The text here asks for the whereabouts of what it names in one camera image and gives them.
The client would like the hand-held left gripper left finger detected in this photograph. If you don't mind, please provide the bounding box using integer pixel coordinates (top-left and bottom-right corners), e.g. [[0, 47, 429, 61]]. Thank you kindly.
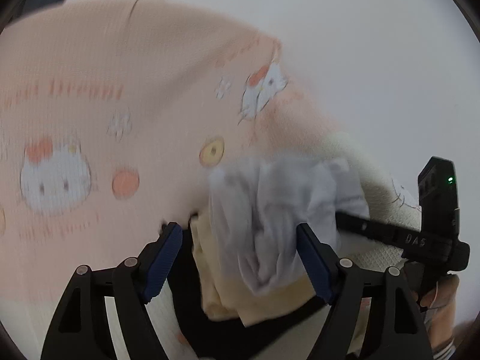
[[40, 222, 184, 360]]

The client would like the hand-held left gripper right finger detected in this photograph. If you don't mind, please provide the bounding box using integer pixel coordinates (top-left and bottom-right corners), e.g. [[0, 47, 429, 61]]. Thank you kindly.
[[296, 223, 432, 360]]

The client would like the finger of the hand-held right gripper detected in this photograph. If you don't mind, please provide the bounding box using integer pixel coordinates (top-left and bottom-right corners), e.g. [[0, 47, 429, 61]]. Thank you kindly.
[[335, 211, 407, 250]]

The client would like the white shirt with navy trim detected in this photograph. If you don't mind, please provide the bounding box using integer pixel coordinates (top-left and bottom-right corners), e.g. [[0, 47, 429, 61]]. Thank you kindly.
[[208, 155, 370, 297]]

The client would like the person's right hand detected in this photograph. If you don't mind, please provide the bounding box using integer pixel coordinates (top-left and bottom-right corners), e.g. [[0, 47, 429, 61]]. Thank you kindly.
[[409, 275, 461, 342]]

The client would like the black folded garment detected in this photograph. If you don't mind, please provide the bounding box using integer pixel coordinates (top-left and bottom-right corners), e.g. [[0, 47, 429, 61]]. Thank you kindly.
[[161, 214, 338, 360]]

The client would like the cream folded garment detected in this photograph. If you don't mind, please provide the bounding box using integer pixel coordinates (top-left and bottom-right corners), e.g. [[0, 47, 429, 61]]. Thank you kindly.
[[189, 215, 327, 327]]

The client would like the pink cat print blanket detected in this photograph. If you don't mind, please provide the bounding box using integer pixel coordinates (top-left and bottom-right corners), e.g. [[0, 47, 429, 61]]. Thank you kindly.
[[0, 0, 426, 360]]

